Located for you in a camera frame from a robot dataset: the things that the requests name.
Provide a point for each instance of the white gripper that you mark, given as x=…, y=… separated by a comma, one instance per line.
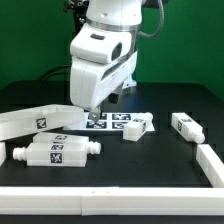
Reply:
x=91, y=83

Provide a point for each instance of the white desk tabletop panel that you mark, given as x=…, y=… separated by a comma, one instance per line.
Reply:
x=28, y=121

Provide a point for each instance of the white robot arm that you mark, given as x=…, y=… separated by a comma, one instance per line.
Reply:
x=104, y=52

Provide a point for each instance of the white marker tag sheet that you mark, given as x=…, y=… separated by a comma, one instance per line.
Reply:
x=108, y=122

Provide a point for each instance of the white front barrier rail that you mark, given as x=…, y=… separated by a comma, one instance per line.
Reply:
x=111, y=201

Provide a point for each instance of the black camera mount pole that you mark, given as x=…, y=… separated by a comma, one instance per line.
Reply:
x=78, y=7

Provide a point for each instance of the white left barrier rail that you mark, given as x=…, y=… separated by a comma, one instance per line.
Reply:
x=2, y=153

